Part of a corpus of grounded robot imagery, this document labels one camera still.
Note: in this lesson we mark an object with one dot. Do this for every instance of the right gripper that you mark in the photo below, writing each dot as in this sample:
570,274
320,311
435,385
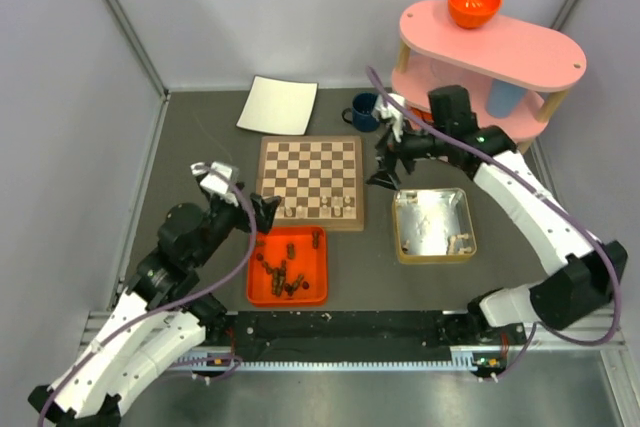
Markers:
388,151

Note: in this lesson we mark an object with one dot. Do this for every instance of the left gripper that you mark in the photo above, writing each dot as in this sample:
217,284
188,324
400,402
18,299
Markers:
264,210

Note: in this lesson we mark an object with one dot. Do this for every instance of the white tall piece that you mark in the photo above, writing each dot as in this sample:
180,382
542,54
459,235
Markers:
337,206

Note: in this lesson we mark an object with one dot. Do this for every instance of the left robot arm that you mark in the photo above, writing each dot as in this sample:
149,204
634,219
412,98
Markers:
156,319

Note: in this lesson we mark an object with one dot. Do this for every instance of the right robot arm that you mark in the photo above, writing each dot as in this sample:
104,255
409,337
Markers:
582,273

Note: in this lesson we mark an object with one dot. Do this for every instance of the dark rook chess piece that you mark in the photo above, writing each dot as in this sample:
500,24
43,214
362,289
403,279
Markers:
290,251

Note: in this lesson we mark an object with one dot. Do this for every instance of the wooden chess board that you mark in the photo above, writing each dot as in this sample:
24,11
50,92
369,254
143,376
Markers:
303,169

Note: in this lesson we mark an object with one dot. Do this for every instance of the dark long chess piece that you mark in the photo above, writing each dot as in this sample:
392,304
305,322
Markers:
275,289

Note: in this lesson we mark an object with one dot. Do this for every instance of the orange plastic tray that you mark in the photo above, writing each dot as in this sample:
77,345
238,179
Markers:
304,280

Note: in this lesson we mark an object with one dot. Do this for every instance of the dark blue enamel mug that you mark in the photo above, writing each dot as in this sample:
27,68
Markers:
361,113

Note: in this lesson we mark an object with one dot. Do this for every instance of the white square plate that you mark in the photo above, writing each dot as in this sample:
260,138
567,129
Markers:
278,107

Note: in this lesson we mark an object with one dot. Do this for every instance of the light blue plastic cup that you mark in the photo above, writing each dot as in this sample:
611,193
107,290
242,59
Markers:
503,98

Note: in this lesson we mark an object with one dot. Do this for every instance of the pink three-tier shelf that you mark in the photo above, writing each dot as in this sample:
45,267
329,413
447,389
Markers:
435,52

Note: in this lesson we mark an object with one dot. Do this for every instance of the orange plastic bowl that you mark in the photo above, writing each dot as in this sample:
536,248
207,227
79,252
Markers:
472,14

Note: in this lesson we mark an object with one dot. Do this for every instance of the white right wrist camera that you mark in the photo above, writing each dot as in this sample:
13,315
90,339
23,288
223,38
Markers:
387,114

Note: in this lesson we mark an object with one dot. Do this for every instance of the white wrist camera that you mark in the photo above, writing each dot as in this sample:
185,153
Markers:
214,180
387,114

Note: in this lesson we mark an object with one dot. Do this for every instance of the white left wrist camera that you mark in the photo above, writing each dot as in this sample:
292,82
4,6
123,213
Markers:
214,180

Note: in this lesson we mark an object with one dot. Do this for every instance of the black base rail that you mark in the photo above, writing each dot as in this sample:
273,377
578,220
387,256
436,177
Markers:
368,336

